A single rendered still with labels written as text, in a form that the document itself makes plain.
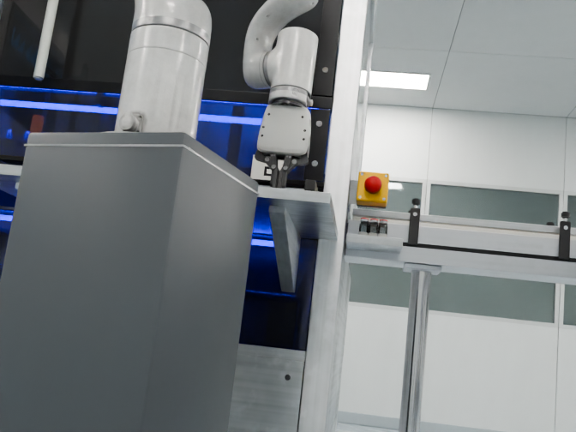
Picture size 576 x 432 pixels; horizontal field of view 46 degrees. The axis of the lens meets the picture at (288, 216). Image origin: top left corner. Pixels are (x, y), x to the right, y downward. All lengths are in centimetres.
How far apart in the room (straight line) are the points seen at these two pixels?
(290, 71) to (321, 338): 60
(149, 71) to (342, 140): 72
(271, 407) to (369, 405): 462
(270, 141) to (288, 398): 59
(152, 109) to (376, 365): 530
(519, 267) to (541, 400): 467
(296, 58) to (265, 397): 74
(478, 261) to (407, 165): 474
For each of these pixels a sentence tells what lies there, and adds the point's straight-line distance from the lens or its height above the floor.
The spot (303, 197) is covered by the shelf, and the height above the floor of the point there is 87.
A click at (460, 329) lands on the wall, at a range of 621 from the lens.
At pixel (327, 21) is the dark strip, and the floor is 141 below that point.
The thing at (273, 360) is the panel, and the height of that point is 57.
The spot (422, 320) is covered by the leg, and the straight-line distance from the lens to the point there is 170.
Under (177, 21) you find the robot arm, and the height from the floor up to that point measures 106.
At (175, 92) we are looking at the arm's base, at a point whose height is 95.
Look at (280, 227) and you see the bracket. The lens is 129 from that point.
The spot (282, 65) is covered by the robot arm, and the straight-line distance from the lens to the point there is 137.
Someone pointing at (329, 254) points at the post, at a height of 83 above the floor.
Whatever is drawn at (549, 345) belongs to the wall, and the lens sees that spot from 636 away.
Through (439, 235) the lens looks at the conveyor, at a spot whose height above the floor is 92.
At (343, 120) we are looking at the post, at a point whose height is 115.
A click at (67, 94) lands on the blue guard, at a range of 183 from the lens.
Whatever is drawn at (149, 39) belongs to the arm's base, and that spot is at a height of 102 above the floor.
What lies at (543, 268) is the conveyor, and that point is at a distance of 172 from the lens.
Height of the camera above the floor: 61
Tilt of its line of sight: 11 degrees up
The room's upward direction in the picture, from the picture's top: 7 degrees clockwise
